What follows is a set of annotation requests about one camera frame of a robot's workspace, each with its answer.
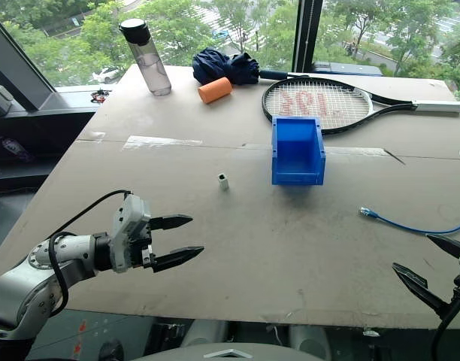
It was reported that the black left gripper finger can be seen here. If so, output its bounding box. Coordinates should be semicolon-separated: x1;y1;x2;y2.
150;214;194;232
152;246;205;274

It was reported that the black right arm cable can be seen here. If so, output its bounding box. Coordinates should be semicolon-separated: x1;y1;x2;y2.
430;296;460;361

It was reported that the black window frame post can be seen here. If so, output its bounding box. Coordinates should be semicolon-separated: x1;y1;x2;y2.
291;0;324;74

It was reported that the black white tennis racket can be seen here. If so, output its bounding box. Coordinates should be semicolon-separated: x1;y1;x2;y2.
261;76;460;136

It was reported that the blue Ethernet cable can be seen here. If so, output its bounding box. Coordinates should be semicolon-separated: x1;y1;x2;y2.
357;205;460;237

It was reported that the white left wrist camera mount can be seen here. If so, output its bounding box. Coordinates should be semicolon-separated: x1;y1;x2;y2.
109;193;153;274

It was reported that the pale rounded shape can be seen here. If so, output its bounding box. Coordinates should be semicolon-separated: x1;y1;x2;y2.
179;319;232;351
288;324;333;361

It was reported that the grey slanted window frame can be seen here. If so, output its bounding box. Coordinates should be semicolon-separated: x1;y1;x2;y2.
0;9;59;116

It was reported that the clear water bottle black lid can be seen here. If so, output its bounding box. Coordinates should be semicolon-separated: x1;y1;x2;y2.
117;17;173;97

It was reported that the grey robot torso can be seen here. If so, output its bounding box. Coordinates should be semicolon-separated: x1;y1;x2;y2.
138;341;323;361

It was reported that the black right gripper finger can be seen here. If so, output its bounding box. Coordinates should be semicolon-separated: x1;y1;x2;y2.
392;262;455;314
426;233;460;260

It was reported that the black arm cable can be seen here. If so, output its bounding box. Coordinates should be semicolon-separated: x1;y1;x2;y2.
47;190;135;319
430;296;460;361

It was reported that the orange foam cylinder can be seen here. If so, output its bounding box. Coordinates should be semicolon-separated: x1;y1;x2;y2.
198;76;234;105

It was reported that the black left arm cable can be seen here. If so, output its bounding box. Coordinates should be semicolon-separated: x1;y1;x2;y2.
47;190;135;319

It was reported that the white parked car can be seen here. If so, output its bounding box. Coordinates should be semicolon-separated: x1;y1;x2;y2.
91;66;123;85

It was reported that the small red black gadget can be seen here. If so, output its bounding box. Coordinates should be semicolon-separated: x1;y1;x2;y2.
89;88;111;104

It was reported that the blue plastic storage bin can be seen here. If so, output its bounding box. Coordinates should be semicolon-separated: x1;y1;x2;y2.
271;115;327;187

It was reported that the navy folded umbrella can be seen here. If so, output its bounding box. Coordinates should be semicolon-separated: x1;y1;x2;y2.
192;47;292;86

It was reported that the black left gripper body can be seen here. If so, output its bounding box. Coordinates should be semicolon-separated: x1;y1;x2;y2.
133;217;159;271

